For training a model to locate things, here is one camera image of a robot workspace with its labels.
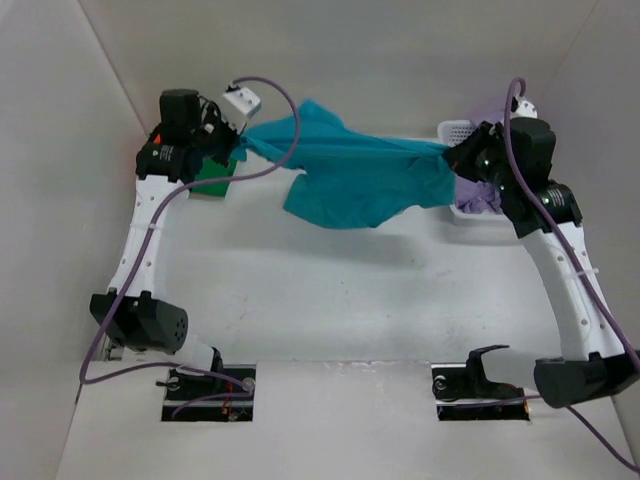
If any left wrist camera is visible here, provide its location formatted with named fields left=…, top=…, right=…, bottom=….
left=218, top=85, right=262, bottom=129

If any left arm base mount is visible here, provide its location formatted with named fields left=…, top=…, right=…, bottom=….
left=156, top=365, right=256, bottom=423

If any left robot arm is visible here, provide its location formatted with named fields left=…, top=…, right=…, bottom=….
left=89, top=86, right=260, bottom=371

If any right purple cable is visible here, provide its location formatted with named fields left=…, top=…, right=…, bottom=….
left=502, top=75, right=640, bottom=476

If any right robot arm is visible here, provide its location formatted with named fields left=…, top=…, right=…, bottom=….
left=443, top=117, right=639, bottom=408

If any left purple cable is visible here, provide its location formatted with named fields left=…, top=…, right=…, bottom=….
left=80, top=75, right=301, bottom=419

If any white laundry basket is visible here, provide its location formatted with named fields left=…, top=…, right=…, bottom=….
left=436, top=118, right=511, bottom=224

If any green t shirt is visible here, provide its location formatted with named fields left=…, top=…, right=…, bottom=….
left=188, top=157, right=237, bottom=200

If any lilac t shirt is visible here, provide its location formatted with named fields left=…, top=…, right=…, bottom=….
left=454, top=177, right=502, bottom=214

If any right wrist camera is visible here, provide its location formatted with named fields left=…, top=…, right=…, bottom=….
left=510, top=96, right=538, bottom=119

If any purple cable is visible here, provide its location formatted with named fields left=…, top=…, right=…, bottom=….
left=80, top=75, right=301, bottom=419
left=502, top=75, right=640, bottom=476

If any teal t shirt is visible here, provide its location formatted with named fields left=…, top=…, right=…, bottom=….
left=234, top=100, right=456, bottom=230

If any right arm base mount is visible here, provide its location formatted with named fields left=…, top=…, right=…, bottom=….
left=430, top=345, right=530, bottom=421

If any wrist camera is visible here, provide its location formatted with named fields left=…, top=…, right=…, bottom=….
left=218, top=85, right=262, bottom=129
left=510, top=96, right=538, bottom=119

